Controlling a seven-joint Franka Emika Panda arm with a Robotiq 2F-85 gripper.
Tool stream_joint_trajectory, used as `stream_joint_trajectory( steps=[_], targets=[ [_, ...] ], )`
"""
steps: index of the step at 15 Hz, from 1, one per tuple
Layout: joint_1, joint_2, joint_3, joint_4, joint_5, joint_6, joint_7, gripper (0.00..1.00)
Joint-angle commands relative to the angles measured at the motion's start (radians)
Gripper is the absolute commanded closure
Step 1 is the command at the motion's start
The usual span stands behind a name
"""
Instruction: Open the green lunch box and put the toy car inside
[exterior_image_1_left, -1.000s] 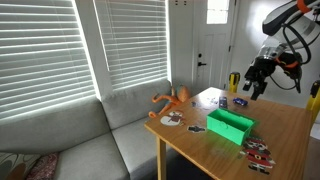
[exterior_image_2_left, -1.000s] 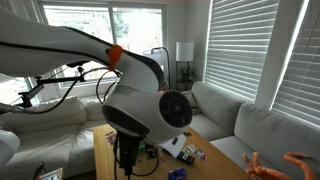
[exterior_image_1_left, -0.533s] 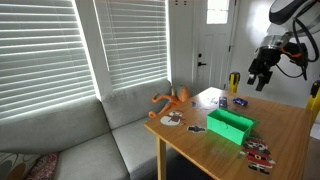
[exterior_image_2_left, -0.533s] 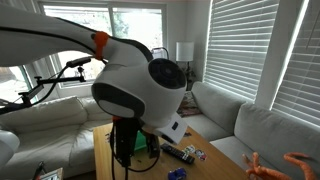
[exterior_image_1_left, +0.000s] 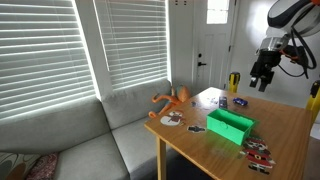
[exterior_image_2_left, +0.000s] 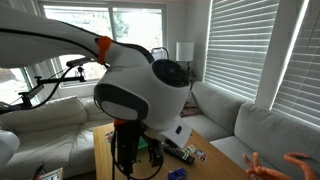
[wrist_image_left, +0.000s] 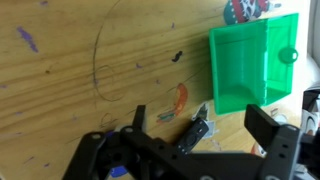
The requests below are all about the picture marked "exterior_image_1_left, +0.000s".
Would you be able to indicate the oval patterned throw pillow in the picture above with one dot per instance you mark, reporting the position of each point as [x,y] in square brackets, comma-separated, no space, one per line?
[13,168]

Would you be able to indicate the snowman sticker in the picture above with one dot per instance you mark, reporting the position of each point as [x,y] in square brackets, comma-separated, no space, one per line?
[171,119]

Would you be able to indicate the small dark blue sticker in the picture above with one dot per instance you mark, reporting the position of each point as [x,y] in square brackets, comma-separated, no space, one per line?
[193,104]

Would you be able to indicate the blue toy car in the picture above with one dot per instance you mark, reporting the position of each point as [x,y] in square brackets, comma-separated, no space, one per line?
[240,101]

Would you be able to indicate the Santa Claus sticker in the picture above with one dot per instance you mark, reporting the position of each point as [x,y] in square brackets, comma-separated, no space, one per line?
[256,156]

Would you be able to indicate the black door deadbolt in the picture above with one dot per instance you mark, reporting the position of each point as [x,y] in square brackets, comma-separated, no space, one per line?
[200,55]

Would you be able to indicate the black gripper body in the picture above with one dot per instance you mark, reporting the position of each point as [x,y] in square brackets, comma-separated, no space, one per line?
[266,61]

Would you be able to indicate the grey sectional sofa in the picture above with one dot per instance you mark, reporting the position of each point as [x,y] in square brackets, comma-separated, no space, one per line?
[83,133]

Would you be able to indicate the wooden table leg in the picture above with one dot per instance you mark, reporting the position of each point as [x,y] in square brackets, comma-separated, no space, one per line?
[161,160]

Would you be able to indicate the black white-edged sticker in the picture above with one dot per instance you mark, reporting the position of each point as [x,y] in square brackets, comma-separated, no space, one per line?
[196,129]

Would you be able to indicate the yellow black stand post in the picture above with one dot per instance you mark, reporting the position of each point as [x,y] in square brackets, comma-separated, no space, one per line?
[314,100]
[234,81]

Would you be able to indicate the red patterned throw pillow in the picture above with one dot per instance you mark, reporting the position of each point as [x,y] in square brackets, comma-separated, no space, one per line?
[43,168]

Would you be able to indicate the green plastic lunch box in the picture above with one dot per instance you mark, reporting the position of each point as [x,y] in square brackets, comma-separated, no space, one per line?
[226,131]

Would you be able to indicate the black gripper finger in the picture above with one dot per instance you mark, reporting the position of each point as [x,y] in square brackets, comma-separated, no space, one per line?
[265,83]
[254,80]

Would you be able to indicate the orange plush octopus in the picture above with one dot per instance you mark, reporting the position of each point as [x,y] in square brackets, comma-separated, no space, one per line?
[166,101]

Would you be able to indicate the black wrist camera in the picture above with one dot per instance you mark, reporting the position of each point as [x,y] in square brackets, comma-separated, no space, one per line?
[295,53]

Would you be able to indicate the white window blind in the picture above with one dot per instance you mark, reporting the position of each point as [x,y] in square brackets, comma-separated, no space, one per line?
[40,50]
[133,40]

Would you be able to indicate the white front door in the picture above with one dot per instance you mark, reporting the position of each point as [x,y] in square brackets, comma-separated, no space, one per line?
[213,50]

